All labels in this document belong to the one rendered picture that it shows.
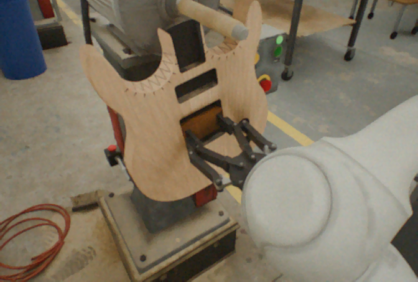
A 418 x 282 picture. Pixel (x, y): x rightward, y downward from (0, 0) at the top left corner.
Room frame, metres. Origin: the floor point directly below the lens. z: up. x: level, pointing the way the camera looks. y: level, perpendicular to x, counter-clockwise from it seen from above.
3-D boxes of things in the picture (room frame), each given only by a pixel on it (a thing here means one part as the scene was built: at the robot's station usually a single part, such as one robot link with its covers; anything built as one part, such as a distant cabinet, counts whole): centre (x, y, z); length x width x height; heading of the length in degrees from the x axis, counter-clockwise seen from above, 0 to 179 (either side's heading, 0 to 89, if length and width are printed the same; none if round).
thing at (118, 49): (0.89, 0.21, 1.11); 0.36 x 0.24 x 0.04; 33
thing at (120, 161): (0.96, 0.41, 0.46); 0.25 x 0.07 x 0.08; 33
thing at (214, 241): (0.89, 0.21, 0.12); 0.61 x 0.51 x 0.25; 123
